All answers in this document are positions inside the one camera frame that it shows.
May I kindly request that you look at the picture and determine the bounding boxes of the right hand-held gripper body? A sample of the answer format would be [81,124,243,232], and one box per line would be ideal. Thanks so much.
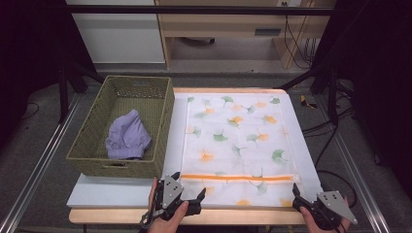
[307,190,360,232]

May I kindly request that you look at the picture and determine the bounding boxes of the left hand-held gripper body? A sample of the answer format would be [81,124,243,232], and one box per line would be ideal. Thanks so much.
[154,175,191,221]

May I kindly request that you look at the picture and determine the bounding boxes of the purple garment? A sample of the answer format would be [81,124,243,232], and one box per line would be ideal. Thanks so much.
[105,109,153,160]

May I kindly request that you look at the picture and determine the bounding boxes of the leaf-print mesh laundry bag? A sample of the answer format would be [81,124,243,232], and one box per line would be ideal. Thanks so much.
[179,93,300,208]

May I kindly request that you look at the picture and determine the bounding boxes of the green woven basket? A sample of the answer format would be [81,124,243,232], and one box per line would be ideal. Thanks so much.
[66,75,176,180]

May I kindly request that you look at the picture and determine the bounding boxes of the person's right hand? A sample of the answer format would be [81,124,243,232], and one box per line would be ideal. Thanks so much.
[299,206,352,233]

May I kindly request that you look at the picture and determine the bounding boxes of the person's left hand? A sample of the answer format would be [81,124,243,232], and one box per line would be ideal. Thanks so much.
[147,178,189,233]

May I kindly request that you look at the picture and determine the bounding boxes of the white board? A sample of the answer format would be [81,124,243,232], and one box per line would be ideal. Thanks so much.
[66,91,325,210]

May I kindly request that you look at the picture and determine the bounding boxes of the yellow and black tool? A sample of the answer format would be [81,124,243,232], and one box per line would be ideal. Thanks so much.
[299,94,319,110]

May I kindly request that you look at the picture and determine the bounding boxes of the black metal stand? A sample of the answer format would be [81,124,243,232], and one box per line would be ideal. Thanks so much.
[278,64,341,127]
[57,61,105,124]

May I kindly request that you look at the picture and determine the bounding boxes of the white cabinet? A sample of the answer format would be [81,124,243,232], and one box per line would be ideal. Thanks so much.
[65,0,166,64]

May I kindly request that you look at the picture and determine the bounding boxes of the black curtain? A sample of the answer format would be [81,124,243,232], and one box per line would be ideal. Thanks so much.
[0,0,98,150]
[312,0,412,198]

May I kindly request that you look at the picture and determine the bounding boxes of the wooden desk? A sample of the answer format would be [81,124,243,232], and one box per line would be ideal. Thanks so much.
[154,0,336,70]

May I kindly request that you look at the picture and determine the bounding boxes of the black horizontal bar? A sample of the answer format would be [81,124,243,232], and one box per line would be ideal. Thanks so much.
[66,4,334,17]

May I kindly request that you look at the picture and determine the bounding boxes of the looped black floor cable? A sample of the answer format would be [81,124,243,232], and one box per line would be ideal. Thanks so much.
[314,125,358,210]

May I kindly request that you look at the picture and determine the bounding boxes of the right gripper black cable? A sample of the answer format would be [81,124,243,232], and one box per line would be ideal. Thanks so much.
[324,210,346,233]

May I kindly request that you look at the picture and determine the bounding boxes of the aluminium rail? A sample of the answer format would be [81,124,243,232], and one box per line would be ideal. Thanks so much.
[315,95,393,233]
[0,93,82,233]

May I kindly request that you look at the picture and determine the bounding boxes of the bundle of black floor cables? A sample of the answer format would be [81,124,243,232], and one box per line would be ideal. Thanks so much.
[301,106,356,138]

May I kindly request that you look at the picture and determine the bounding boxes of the thin black floor cable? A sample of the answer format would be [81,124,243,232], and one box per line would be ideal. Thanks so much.
[21,101,41,120]

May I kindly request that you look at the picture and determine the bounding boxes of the hanging black cables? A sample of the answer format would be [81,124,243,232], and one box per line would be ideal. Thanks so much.
[281,1,318,70]

